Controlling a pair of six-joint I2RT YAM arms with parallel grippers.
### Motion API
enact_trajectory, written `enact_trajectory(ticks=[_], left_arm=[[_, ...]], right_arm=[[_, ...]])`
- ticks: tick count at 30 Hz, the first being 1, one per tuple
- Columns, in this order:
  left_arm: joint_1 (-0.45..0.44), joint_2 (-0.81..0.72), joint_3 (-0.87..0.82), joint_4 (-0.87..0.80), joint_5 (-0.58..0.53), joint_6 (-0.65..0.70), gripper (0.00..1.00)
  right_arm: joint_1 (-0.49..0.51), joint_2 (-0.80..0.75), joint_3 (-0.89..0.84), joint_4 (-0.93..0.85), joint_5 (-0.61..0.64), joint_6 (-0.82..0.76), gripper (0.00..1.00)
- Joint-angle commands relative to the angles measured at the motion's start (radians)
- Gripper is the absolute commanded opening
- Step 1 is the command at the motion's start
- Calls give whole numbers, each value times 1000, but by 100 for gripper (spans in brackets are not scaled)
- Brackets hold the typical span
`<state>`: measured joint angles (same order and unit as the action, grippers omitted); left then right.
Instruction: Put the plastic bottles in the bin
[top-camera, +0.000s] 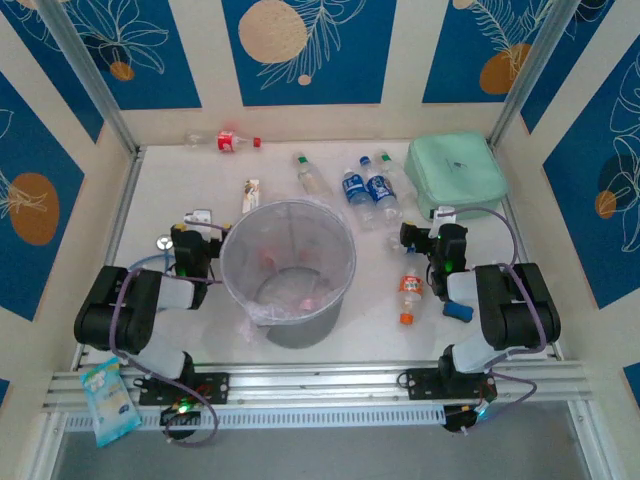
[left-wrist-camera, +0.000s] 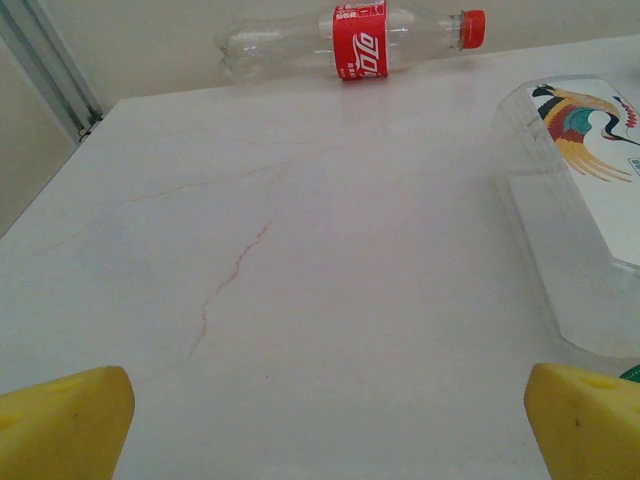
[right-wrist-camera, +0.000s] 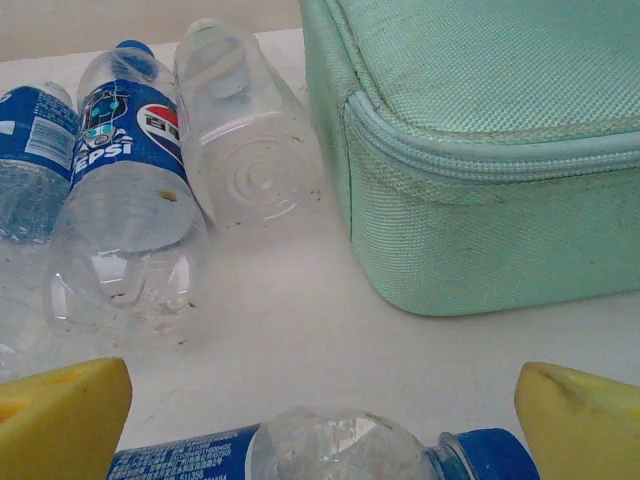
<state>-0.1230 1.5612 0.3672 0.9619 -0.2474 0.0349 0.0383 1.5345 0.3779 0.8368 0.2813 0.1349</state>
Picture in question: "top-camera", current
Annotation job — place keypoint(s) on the small clear unlabelled bottle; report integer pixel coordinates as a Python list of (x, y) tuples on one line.
[(394, 242)]

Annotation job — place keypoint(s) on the orange label bottle orange cap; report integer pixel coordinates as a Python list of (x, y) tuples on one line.
[(411, 287)]

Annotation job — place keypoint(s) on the pepsi bottle blue cap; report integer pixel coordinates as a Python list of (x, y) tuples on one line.
[(380, 187)]

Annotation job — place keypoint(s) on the cola bottle red cap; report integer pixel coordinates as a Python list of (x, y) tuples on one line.
[(226, 141)]

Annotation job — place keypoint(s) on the grey mesh waste bin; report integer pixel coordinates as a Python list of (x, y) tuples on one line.
[(300, 335)]

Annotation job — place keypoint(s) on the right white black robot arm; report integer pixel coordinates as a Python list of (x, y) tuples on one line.
[(520, 310)]

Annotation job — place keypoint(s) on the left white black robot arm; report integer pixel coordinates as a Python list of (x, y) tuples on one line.
[(115, 310)]

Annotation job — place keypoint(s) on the blue scissors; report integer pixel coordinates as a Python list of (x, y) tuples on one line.
[(162, 243)]

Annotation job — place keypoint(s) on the small white snack packet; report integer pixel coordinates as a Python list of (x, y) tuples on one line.
[(251, 197)]

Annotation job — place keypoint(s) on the clear bottle green cap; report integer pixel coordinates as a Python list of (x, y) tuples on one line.
[(312, 180), (400, 180)]

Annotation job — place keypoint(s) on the blue bone-shaped toy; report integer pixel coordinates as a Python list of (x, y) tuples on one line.
[(457, 311)]

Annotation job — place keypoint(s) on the blue label bottle white cap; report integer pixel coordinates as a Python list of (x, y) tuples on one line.
[(353, 189)]

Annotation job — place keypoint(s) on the mint green zip case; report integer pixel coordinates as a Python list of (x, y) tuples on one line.
[(455, 170)]

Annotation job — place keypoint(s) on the black electronics board with LED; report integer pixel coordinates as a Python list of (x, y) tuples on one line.
[(180, 415), (457, 419)]

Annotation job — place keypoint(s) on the light blue wipes pack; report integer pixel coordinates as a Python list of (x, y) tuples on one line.
[(110, 405)]

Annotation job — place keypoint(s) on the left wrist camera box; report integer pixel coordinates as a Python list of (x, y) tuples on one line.
[(197, 217)]

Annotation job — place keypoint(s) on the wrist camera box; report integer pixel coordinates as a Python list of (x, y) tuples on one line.
[(442, 215), (197, 217)]

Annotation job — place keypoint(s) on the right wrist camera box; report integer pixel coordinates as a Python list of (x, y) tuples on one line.
[(442, 215)]

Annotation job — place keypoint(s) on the aluminium frame rail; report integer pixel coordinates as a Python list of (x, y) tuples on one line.
[(320, 385)]

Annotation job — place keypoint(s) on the aluminium frame post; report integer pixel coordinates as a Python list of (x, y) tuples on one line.
[(85, 65), (530, 70)]

